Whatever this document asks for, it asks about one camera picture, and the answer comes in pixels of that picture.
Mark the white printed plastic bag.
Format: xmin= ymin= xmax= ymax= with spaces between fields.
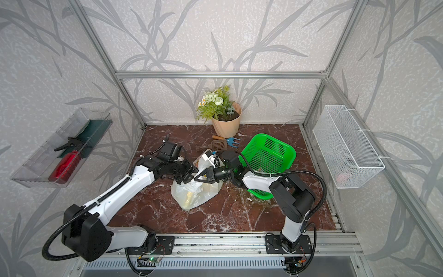
xmin=171 ymin=154 xmax=223 ymax=211

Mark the green perforated plastic basket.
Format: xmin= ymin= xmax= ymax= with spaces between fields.
xmin=238 ymin=133 xmax=297 ymax=201

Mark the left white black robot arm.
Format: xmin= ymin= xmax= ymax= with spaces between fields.
xmin=61 ymin=155 xmax=198 ymax=262

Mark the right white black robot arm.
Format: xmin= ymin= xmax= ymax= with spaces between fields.
xmin=195 ymin=150 xmax=316 ymax=248

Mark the small blue toy rake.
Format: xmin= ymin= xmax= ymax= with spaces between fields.
xmin=226 ymin=137 xmax=241 ymax=148

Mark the terracotta flower pot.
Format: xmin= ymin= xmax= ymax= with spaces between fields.
xmin=212 ymin=102 xmax=242 ymax=138

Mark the green plant with white flowers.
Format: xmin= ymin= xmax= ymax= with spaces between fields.
xmin=196 ymin=85 xmax=239 ymax=121

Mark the dark green flat board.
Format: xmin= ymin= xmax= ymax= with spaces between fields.
xmin=54 ymin=120 xmax=113 ymax=159

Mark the red black brush tool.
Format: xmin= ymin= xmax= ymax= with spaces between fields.
xmin=48 ymin=150 xmax=81 ymax=184

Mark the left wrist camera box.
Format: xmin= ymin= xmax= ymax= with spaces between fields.
xmin=157 ymin=141 xmax=182 ymax=162

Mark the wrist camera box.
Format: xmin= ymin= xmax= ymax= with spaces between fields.
xmin=157 ymin=141 xmax=182 ymax=162
xmin=201 ymin=150 xmax=224 ymax=168

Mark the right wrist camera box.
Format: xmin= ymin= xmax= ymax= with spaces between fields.
xmin=201 ymin=150 xmax=224 ymax=168

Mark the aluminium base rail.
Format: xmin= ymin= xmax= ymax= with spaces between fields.
xmin=70 ymin=231 xmax=364 ymax=259

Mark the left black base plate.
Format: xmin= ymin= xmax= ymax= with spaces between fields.
xmin=128 ymin=235 xmax=175 ymax=255

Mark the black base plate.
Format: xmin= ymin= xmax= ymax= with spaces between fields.
xmin=265 ymin=233 xmax=314 ymax=255
xmin=128 ymin=235 xmax=175 ymax=255

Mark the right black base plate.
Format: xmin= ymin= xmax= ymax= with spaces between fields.
xmin=265 ymin=233 xmax=314 ymax=255

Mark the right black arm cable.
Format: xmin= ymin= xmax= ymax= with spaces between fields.
xmin=235 ymin=149 xmax=328 ymax=274

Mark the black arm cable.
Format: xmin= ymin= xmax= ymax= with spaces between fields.
xmin=235 ymin=149 xmax=328 ymax=274
xmin=41 ymin=134 xmax=170 ymax=261

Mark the pink object in wire basket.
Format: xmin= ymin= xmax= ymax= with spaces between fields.
xmin=336 ymin=173 xmax=352 ymax=185

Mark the clear plastic wall shelf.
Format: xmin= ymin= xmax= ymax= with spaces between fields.
xmin=11 ymin=108 xmax=113 ymax=188

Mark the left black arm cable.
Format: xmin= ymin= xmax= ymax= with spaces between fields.
xmin=41 ymin=134 xmax=170 ymax=261

